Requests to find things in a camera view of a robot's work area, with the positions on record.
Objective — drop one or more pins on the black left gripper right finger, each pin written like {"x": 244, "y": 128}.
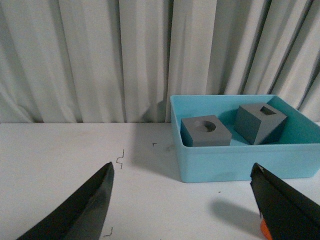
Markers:
{"x": 289, "y": 215}

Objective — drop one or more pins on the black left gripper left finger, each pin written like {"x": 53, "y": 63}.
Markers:
{"x": 82, "y": 215}

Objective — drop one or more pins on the orange cylinder part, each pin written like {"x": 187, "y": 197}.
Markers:
{"x": 264, "y": 229}

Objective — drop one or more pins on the gray cube with square hole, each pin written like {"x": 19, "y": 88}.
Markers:
{"x": 259, "y": 123}

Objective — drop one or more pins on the gray cube with round hole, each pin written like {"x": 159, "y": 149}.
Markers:
{"x": 204, "y": 131}

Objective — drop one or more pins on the blue plastic box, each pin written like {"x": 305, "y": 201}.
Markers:
{"x": 295, "y": 155}

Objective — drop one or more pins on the white curtain backdrop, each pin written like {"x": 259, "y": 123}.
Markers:
{"x": 120, "y": 61}

